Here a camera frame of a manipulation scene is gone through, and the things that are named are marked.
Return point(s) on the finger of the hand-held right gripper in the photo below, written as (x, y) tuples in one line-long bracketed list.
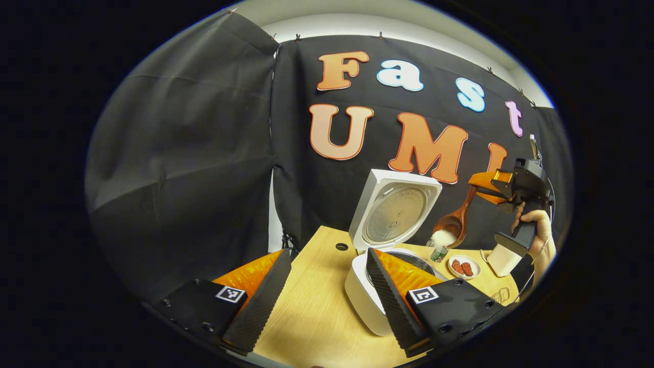
[(488, 179), (495, 198)]

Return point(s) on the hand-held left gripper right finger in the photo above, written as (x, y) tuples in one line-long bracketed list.
[(393, 306)]

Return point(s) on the wooden spoon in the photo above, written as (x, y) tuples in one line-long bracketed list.
[(460, 217)]

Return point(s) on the white rice cooker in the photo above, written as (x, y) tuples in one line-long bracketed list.
[(393, 214)]

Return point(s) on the white round plate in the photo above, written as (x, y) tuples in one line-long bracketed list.
[(464, 277)]

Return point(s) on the clear water bottle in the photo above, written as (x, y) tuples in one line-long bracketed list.
[(438, 254)]

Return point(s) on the clear chopstick holder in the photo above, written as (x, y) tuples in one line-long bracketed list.
[(500, 295)]

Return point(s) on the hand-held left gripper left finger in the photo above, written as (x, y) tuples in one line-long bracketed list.
[(260, 306)]

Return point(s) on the black tripod stand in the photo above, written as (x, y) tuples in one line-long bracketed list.
[(288, 243)]

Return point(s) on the white rice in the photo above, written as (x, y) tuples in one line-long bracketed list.
[(442, 238)]

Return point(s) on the red meat piece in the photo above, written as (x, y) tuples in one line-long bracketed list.
[(467, 268), (457, 266)]

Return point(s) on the white toaster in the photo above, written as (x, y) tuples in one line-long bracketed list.
[(503, 260)]

